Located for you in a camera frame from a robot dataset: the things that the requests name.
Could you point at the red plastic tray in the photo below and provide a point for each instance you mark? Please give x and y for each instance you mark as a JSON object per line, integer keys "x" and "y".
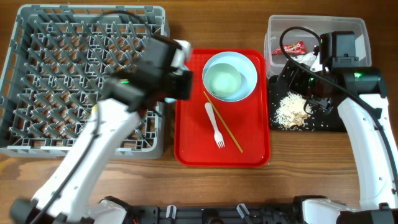
{"x": 247, "y": 120}

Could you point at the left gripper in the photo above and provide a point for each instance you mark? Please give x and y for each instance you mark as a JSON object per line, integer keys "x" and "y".
{"x": 188, "y": 96}

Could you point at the small light blue bowl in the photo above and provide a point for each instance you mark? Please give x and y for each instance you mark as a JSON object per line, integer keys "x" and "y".
{"x": 182, "y": 81}

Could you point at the wooden chopstick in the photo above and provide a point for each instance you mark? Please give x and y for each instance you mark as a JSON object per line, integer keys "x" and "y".
{"x": 225, "y": 125}

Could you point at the black tray bin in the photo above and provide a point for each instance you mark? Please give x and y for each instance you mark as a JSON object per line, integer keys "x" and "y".
{"x": 323, "y": 121}

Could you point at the red snack wrapper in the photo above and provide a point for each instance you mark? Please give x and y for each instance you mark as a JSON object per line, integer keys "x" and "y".
{"x": 296, "y": 48}

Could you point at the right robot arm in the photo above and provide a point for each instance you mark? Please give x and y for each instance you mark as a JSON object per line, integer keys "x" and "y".
{"x": 363, "y": 110}

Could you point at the white tissue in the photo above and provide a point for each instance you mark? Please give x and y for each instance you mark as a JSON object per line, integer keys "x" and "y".
{"x": 307, "y": 59}

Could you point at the yellow cup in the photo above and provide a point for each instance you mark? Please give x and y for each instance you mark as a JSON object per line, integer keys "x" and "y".
{"x": 94, "y": 109}

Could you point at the clear plastic bin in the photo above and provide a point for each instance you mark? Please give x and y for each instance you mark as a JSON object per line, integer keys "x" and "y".
{"x": 318, "y": 24}

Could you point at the white plastic fork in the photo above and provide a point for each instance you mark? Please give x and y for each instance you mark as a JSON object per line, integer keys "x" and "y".
{"x": 217, "y": 135}

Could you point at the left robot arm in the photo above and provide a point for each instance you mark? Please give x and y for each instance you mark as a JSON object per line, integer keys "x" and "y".
{"x": 64, "y": 197}

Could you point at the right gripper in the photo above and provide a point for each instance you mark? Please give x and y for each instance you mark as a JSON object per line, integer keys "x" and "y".
{"x": 296, "y": 84}

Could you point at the rice food waste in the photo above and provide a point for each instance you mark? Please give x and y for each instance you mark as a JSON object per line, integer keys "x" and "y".
{"x": 294, "y": 112}

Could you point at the large light blue plate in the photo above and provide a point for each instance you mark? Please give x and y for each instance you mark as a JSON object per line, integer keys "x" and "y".
{"x": 243, "y": 65}

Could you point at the grey dishwasher rack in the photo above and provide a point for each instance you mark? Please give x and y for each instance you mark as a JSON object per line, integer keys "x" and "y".
{"x": 58, "y": 59}

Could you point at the green bowl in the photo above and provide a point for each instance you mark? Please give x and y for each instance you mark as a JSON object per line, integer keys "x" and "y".
{"x": 222, "y": 80}

